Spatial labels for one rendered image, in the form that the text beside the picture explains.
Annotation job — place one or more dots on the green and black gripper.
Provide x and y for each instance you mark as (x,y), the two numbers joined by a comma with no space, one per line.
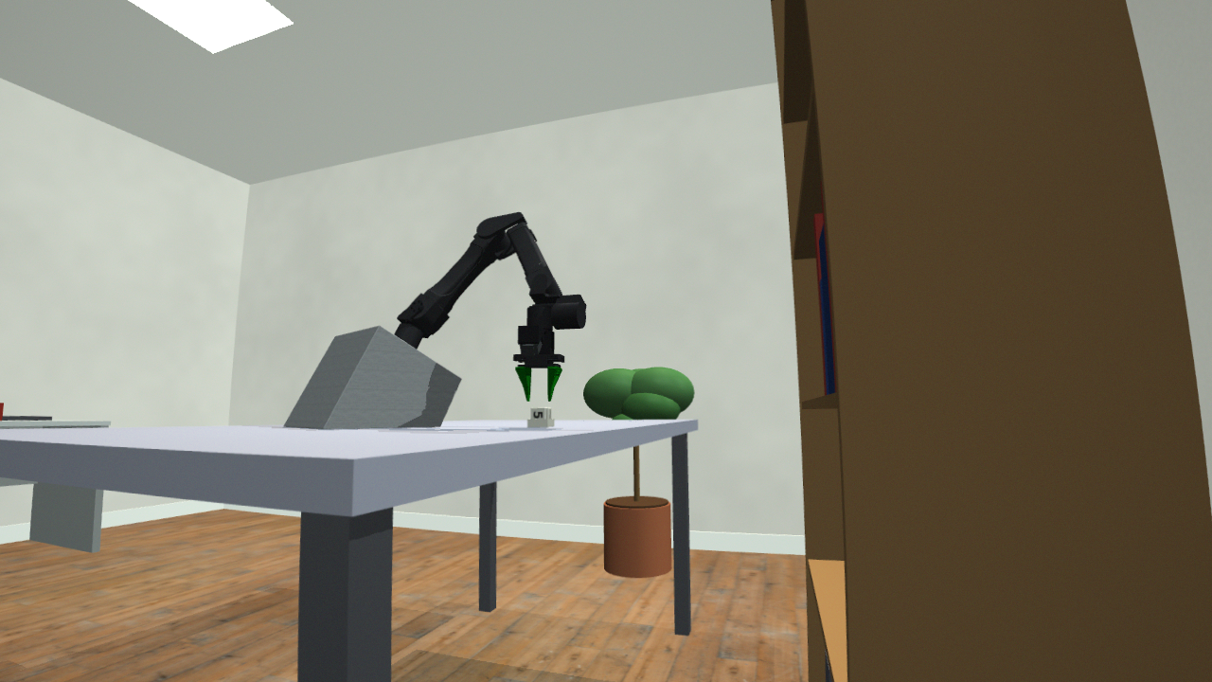
(538,361)

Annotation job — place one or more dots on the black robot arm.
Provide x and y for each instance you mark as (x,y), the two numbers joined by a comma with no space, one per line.
(429,311)

